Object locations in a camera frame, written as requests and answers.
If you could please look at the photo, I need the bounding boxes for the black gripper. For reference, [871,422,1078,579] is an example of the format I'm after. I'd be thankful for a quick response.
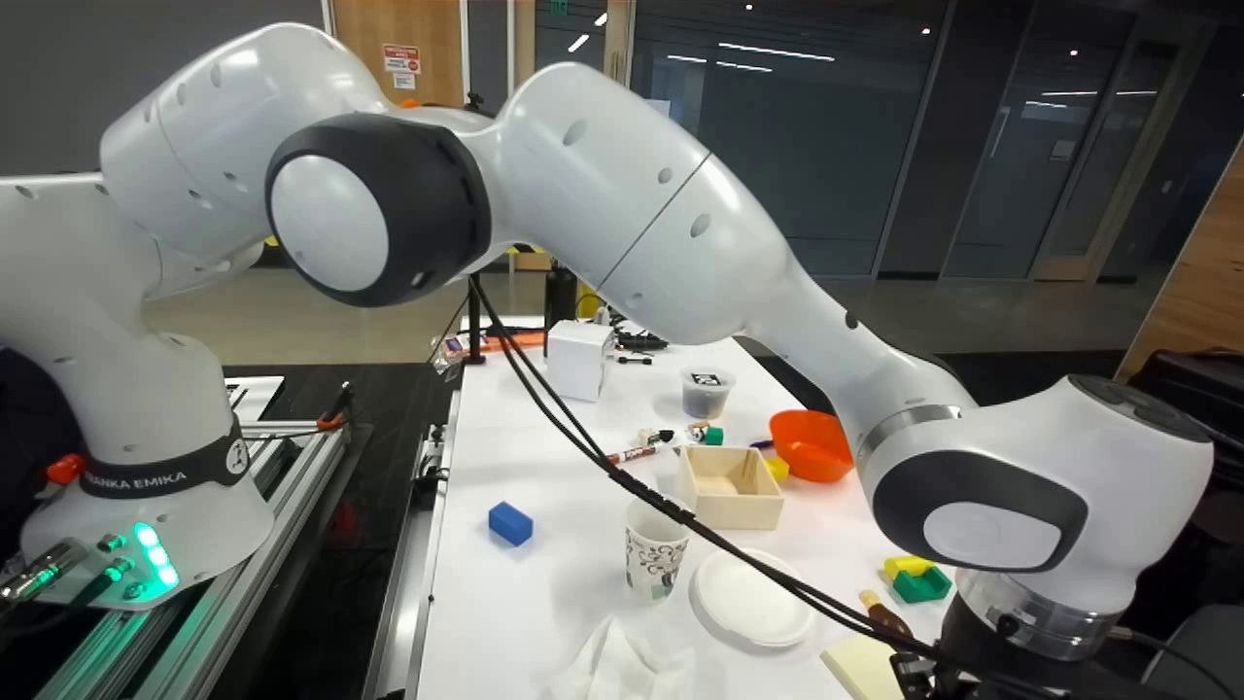
[930,596,1143,700]

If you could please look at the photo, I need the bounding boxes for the patterned white paper cup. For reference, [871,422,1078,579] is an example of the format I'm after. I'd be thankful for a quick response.
[623,499,693,602]

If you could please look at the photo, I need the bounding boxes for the clear cup with dark contents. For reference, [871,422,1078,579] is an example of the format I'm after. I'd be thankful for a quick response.
[682,366,740,422]

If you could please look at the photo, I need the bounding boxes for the green toy block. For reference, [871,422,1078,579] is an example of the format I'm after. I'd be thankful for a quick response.
[889,565,956,605]

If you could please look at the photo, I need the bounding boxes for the yellow toy block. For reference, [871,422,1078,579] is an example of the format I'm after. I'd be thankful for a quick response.
[878,550,938,581]

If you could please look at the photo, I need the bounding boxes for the pale yellow block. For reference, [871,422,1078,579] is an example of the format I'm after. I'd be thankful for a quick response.
[819,632,904,700]

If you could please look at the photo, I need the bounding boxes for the white round plate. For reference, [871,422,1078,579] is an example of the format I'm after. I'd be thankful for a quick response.
[684,549,819,651]

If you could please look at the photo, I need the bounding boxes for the orange plastic bowl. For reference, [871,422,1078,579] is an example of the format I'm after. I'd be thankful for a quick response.
[767,403,859,484]

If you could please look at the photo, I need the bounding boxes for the light wooden box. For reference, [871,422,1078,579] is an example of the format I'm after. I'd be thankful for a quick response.
[675,443,788,537]

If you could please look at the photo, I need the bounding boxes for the crumpled white tissue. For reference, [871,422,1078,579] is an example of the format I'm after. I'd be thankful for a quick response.
[548,615,705,700]

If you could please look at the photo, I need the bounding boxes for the small black items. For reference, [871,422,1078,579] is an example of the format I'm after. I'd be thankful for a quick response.
[608,324,675,361]

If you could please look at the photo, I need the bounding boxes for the blue rectangular block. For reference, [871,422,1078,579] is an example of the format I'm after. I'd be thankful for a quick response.
[486,499,538,549]

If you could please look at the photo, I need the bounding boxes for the white square box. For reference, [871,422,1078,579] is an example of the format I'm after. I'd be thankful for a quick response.
[540,317,613,403]

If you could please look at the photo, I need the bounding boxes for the wooden door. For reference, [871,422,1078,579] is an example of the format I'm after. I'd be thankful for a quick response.
[324,0,472,112]

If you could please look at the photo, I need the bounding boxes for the small orange clamp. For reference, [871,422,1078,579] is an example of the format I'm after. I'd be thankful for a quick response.
[40,448,88,489]

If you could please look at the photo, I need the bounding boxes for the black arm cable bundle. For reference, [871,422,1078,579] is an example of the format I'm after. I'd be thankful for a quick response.
[464,270,946,655]

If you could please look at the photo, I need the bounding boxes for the aluminium mounting rail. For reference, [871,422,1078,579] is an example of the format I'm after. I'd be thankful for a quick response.
[35,421,355,700]

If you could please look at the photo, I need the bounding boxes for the red white wall sign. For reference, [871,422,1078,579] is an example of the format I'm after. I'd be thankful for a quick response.
[377,41,428,91]

